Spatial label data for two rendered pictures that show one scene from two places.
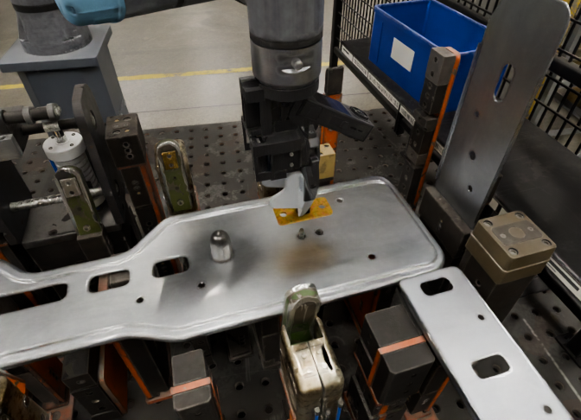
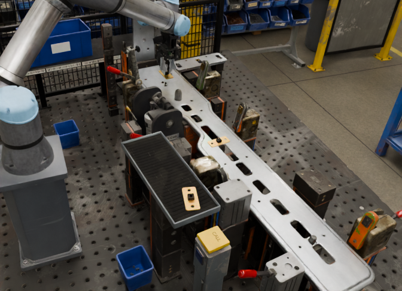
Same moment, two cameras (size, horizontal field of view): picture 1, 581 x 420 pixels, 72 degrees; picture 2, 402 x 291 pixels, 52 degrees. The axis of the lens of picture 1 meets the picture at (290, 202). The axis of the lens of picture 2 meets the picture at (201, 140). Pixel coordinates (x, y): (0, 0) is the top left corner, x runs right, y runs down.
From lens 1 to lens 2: 182 cm
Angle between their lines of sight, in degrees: 75
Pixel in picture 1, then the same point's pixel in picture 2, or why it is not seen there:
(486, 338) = (191, 60)
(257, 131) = (174, 47)
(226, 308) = (198, 95)
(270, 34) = not seen: hidden behind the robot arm
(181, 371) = (218, 101)
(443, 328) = (191, 65)
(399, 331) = (192, 73)
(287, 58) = not seen: hidden behind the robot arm
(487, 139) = (146, 32)
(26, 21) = (43, 143)
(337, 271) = (178, 79)
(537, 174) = (130, 42)
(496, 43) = not seen: hidden behind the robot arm
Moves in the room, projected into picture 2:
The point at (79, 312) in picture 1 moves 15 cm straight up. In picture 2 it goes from (210, 120) to (212, 88)
